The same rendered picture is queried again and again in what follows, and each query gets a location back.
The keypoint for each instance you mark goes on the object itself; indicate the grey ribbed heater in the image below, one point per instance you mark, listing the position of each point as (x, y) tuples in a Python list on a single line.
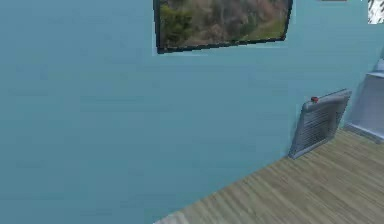
[(316, 124)]

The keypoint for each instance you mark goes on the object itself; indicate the pale grey shelf unit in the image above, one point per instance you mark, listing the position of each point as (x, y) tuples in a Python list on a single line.
[(370, 106)]

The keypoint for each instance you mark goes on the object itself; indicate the black framed landscape picture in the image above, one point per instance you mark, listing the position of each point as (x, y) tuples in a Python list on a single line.
[(220, 23)]

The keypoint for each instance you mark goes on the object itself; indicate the white patterned wall picture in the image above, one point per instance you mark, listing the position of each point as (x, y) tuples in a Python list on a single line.
[(376, 11)]

